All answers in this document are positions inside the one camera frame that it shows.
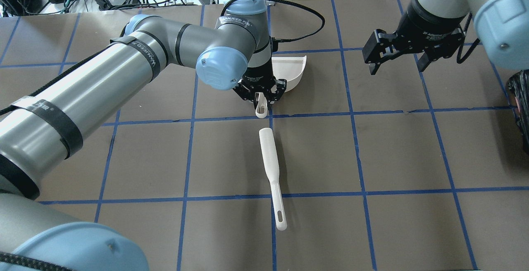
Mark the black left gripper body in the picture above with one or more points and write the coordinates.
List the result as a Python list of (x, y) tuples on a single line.
[(257, 77)]

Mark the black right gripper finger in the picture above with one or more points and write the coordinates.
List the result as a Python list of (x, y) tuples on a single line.
[(426, 59), (382, 47)]

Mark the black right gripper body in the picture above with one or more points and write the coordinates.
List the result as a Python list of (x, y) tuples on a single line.
[(425, 26)]

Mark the beige plastic dustpan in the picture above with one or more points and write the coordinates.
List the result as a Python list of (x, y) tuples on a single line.
[(288, 72)]

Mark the white hand brush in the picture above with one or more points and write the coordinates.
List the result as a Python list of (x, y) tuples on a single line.
[(271, 167)]

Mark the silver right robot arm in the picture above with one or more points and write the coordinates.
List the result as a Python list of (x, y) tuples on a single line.
[(501, 26)]

